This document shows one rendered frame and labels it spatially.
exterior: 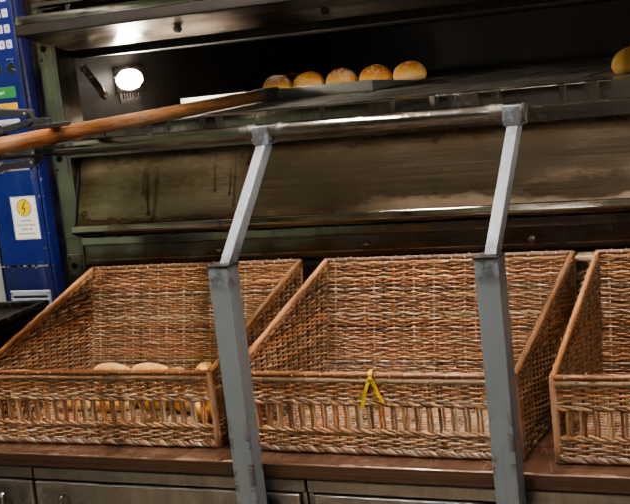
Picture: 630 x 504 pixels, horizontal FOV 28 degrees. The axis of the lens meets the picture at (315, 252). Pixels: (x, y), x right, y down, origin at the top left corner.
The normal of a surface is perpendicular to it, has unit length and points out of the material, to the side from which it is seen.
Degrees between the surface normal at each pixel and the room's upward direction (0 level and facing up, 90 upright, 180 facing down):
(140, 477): 90
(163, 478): 90
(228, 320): 90
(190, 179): 70
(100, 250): 90
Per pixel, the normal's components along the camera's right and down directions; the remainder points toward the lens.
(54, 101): -0.41, 0.19
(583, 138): -0.42, -0.15
